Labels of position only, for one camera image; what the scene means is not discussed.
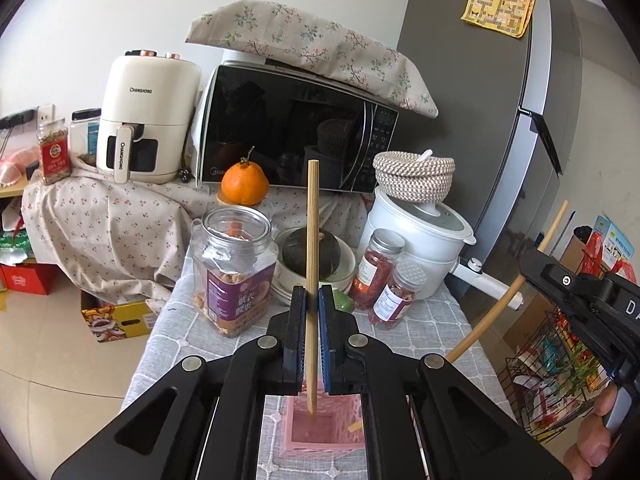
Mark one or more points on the white ceramic bowl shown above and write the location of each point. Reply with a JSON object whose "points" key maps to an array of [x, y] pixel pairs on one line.
{"points": [[284, 279]]}

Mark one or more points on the white electric pot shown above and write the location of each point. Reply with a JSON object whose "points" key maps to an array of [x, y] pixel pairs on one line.
{"points": [[434, 236]]}

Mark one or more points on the floral cloth on microwave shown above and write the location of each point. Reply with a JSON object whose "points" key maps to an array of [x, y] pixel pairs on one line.
{"points": [[326, 48]]}

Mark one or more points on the red goji jar white lid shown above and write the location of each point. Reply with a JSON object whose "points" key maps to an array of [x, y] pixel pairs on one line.
{"points": [[399, 292]]}

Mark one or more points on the floral cloth over shelf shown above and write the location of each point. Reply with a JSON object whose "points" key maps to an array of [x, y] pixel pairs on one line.
{"points": [[118, 242]]}

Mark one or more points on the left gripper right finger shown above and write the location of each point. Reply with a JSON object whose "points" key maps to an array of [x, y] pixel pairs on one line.
{"points": [[331, 342]]}

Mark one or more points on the woven rope basket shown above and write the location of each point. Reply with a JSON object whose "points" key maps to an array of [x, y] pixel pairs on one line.
{"points": [[414, 178]]}

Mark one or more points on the grey checked tablecloth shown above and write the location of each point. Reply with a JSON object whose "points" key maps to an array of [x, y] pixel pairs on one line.
{"points": [[434, 325]]}

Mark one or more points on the clear container blue label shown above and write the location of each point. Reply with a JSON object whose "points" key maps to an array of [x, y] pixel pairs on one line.
{"points": [[83, 131]]}

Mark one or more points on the black microwave oven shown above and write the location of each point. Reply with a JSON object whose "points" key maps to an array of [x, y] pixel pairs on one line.
{"points": [[282, 118]]}

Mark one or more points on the clear jar purple label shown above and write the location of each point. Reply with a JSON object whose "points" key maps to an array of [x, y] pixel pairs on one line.
{"points": [[234, 258]]}

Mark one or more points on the right hand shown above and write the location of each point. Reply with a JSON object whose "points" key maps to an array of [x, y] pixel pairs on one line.
{"points": [[593, 440]]}

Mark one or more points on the spice jar red label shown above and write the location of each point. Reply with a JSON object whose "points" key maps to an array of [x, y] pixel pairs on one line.
{"points": [[54, 160]]}

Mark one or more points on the cream air fryer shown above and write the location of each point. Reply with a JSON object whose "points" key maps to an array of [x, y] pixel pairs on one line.
{"points": [[148, 106]]}

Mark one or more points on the long wooden chopstick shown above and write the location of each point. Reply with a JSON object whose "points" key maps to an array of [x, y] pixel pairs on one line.
{"points": [[503, 301]]}

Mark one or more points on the black wire rack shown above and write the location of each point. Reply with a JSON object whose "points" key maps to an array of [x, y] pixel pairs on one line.
{"points": [[553, 379]]}

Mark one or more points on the orange tangerine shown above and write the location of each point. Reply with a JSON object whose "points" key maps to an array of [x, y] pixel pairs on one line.
{"points": [[244, 183]]}

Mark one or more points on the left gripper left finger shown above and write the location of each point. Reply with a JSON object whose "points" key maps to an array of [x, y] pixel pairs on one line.
{"points": [[293, 342]]}

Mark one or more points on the red box on floor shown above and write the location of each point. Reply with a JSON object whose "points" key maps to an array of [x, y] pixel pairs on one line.
{"points": [[30, 278]]}

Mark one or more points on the yellow cardboard box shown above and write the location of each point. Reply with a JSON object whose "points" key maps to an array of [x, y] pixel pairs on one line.
{"points": [[110, 322]]}

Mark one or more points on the dark green pumpkin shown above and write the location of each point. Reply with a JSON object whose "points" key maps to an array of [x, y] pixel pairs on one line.
{"points": [[294, 252]]}

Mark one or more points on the grey refrigerator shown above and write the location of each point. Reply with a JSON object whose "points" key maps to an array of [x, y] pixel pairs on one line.
{"points": [[507, 115]]}

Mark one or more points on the yellow paper on fridge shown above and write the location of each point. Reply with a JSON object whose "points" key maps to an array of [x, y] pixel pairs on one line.
{"points": [[507, 17]]}

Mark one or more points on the pink perforated utensil basket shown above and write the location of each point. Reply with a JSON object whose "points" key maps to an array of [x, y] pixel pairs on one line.
{"points": [[335, 431]]}

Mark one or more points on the red goji jar metal lid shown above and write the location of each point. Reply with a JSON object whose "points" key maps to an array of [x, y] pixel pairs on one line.
{"points": [[375, 266]]}

